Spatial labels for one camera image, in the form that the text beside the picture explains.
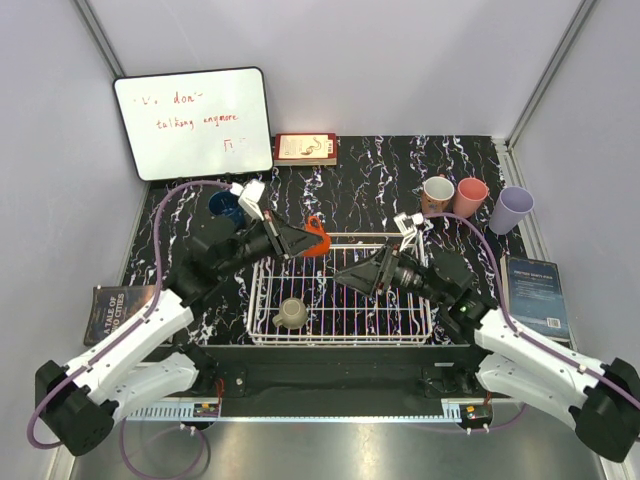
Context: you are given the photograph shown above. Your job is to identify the blue ceramic mug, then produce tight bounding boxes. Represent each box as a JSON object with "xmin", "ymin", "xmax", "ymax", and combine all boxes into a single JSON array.
[{"xmin": 208, "ymin": 190, "xmax": 246, "ymax": 230}]

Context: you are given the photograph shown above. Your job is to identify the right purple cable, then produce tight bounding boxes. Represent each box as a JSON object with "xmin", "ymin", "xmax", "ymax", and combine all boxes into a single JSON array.
[{"xmin": 419, "ymin": 212, "xmax": 626, "ymax": 436}]

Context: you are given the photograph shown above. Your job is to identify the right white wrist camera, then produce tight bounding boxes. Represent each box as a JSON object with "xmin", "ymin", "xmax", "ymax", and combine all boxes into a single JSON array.
[{"xmin": 394, "ymin": 212, "xmax": 425, "ymax": 252}]

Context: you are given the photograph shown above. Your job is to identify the orange ceramic mug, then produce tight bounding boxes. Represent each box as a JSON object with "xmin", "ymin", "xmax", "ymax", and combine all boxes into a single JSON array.
[{"xmin": 302, "ymin": 215, "xmax": 332, "ymax": 258}]

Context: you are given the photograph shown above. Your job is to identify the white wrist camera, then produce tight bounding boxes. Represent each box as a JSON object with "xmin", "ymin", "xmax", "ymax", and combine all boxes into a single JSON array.
[
  {"xmin": 230, "ymin": 179, "xmax": 266, "ymax": 221},
  {"xmin": 394, "ymin": 212, "xmax": 425, "ymax": 252}
]

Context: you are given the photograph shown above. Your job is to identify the Tale of Two Cities book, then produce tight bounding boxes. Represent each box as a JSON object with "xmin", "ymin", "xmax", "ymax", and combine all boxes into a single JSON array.
[{"xmin": 83, "ymin": 285, "xmax": 154, "ymax": 347}]

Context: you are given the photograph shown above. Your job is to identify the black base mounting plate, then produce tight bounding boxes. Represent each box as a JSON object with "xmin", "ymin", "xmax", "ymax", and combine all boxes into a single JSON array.
[{"xmin": 159, "ymin": 344, "xmax": 501, "ymax": 419}]

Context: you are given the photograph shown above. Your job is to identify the white wire dish rack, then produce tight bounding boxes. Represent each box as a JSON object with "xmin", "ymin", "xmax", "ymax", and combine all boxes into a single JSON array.
[{"xmin": 246, "ymin": 232, "xmax": 432, "ymax": 346}]

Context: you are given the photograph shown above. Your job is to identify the red book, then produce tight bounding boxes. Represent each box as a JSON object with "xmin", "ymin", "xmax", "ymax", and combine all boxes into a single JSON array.
[{"xmin": 274, "ymin": 133, "xmax": 338, "ymax": 167}]

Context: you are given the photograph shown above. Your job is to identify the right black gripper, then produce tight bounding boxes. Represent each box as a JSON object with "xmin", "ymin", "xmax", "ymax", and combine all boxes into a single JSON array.
[{"xmin": 334, "ymin": 239, "xmax": 449, "ymax": 305}]

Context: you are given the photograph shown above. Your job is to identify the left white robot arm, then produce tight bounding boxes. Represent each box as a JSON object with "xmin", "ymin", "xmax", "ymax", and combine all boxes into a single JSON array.
[{"xmin": 34, "ymin": 211, "xmax": 323, "ymax": 456}]

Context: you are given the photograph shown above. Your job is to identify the dark blue book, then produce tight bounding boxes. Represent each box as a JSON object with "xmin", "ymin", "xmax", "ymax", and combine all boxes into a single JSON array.
[{"xmin": 500, "ymin": 255, "xmax": 571, "ymax": 347}]

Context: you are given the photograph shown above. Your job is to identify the pink plastic cup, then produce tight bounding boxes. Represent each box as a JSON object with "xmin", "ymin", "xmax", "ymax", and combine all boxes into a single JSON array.
[{"xmin": 453, "ymin": 177, "xmax": 489, "ymax": 218}]

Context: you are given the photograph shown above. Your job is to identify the beige ceramic mug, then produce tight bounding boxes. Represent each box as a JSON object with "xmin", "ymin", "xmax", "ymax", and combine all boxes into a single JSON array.
[{"xmin": 272, "ymin": 297, "xmax": 309, "ymax": 330}]

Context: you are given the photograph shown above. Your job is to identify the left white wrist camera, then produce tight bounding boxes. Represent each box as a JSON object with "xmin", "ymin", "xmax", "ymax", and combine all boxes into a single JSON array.
[{"xmin": 230, "ymin": 179, "xmax": 266, "ymax": 221}]

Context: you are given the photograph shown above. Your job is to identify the whiteboard with red writing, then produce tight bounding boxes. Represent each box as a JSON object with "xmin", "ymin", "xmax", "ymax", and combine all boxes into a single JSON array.
[{"xmin": 113, "ymin": 67, "xmax": 273, "ymax": 182}]

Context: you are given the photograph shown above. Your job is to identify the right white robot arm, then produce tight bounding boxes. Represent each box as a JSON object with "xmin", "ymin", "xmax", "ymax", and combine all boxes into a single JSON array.
[{"xmin": 334, "ymin": 245, "xmax": 639, "ymax": 463}]

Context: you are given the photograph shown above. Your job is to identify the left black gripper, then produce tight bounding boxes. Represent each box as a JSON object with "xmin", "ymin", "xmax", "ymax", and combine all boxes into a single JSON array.
[{"xmin": 218, "ymin": 208, "xmax": 324, "ymax": 279}]

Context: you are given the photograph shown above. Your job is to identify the lavender plastic cup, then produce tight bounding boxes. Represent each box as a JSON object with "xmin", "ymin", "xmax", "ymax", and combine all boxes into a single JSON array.
[{"xmin": 489, "ymin": 186, "xmax": 535, "ymax": 235}]

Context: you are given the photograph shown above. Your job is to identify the salmon speckled ceramic mug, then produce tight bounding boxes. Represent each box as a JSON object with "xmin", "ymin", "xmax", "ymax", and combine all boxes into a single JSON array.
[{"xmin": 421, "ymin": 175, "xmax": 455, "ymax": 214}]

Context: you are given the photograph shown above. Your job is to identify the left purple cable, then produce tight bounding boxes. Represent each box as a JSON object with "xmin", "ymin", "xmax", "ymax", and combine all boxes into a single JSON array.
[{"xmin": 25, "ymin": 179, "xmax": 236, "ymax": 479}]

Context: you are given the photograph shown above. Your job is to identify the white slotted cable duct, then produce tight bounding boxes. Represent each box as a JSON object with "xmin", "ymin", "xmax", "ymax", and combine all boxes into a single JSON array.
[{"xmin": 128, "ymin": 402, "xmax": 220, "ymax": 422}]

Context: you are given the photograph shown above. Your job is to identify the purple cable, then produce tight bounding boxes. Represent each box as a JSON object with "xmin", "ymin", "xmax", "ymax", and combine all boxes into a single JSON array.
[
  {"xmin": 25, "ymin": 179, "xmax": 236, "ymax": 479},
  {"xmin": 419, "ymin": 212, "xmax": 626, "ymax": 436}
]

